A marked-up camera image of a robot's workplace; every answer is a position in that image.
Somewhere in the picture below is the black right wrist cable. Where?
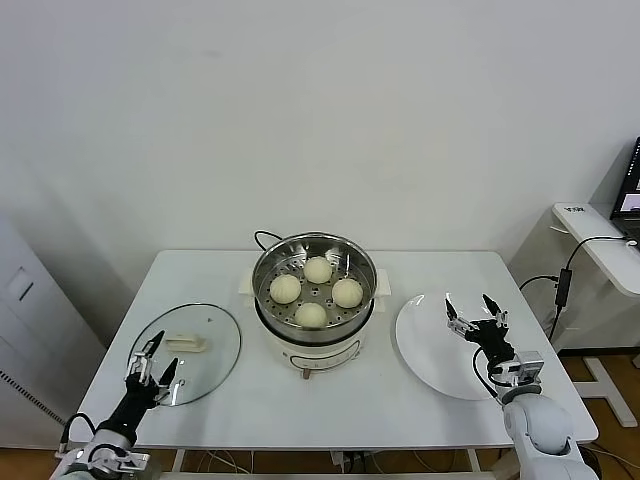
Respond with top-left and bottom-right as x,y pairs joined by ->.
472,347 -> 504,401

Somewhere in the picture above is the white steamed baozi bun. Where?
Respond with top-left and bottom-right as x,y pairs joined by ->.
303,255 -> 333,285
294,301 -> 328,331
331,277 -> 364,309
269,273 -> 303,305

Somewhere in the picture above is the grey metal cabinet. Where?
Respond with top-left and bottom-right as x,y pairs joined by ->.
0,207 -> 109,449

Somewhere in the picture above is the black cooker power cord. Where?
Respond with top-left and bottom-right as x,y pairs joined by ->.
253,229 -> 284,251

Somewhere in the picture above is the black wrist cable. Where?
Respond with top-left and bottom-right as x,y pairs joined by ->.
472,347 -> 504,401
59,412 -> 99,454

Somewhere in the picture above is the white round plate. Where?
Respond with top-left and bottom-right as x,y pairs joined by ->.
395,291 -> 520,401

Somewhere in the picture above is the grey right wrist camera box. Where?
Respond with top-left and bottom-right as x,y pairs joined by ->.
489,349 -> 544,389

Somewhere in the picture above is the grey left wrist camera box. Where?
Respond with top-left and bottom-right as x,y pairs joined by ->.
102,447 -> 151,474

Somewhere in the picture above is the cream electric cooker base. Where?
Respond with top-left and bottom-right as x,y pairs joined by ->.
237,267 -> 394,381

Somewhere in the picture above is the black laptop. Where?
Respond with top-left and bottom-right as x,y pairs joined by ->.
610,135 -> 640,241

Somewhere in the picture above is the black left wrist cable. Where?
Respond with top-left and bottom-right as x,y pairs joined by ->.
59,412 -> 99,454

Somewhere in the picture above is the black coiled floor cable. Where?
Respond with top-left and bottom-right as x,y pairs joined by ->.
554,442 -> 604,480

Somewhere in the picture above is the white metal table frame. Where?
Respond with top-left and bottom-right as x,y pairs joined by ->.
112,444 -> 556,480

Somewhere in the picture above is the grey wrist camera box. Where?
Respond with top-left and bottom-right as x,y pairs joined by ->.
489,349 -> 544,389
102,447 -> 151,474

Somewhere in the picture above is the stainless steel steamer basket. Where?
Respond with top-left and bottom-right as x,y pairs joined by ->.
251,230 -> 379,339

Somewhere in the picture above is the white power strip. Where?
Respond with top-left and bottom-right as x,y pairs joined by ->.
329,449 -> 374,464

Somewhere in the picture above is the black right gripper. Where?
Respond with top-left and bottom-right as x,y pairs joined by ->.
443,293 -> 516,369

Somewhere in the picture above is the round glass pot lid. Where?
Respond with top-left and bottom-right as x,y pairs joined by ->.
127,301 -> 243,407

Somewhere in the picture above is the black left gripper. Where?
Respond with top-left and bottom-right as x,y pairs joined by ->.
99,329 -> 185,441

